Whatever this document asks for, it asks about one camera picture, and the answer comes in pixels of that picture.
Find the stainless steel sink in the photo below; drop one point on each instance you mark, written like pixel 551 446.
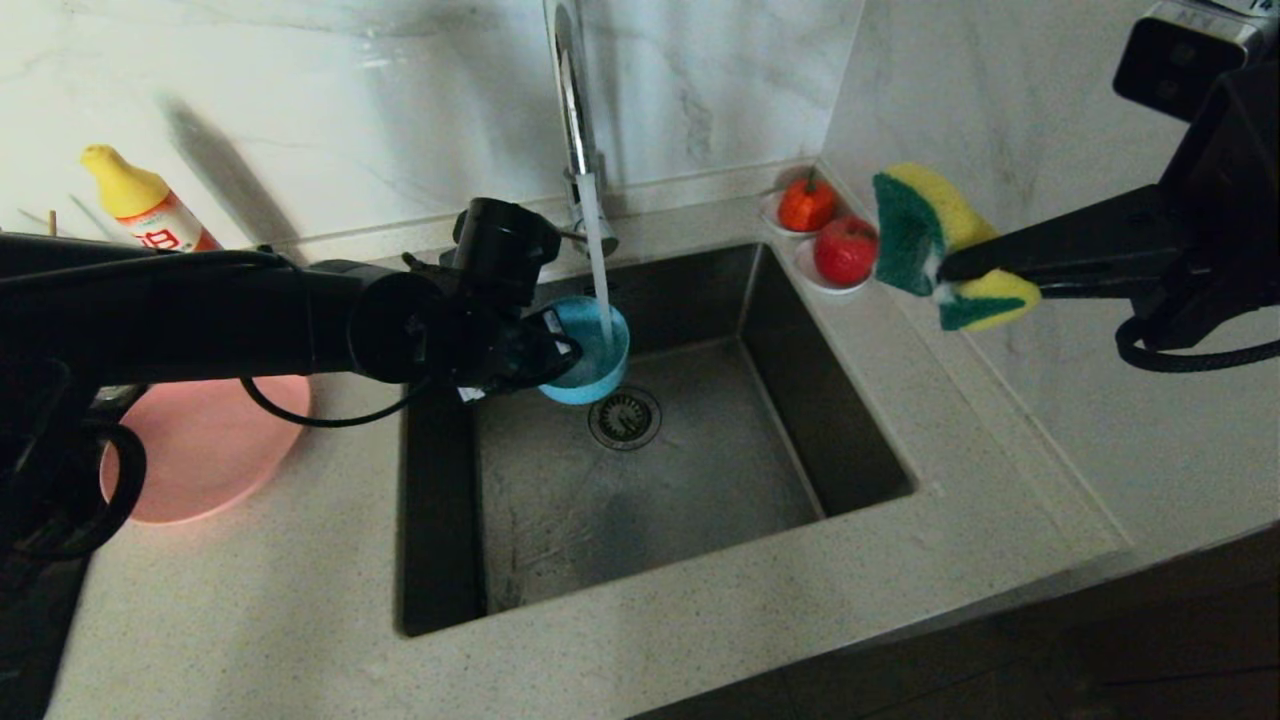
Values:
pixel 720 500

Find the pink round plate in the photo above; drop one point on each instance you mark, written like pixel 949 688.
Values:
pixel 200 460

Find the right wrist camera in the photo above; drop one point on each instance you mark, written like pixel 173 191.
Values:
pixel 1170 60

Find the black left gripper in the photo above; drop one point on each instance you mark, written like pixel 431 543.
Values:
pixel 490 345

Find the metal sink drain strainer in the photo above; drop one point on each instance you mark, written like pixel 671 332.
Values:
pixel 630 425

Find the chrome faucet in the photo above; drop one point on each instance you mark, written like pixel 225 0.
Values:
pixel 572 100

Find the yellow dish soap bottle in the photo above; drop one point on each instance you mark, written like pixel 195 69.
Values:
pixel 140 200

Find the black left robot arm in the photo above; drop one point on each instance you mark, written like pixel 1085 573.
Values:
pixel 150 320

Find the red apple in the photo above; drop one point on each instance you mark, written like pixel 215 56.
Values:
pixel 845 250

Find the yellow green sponge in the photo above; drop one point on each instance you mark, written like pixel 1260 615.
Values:
pixel 915 220

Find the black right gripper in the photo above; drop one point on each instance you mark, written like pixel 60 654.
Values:
pixel 1220 220

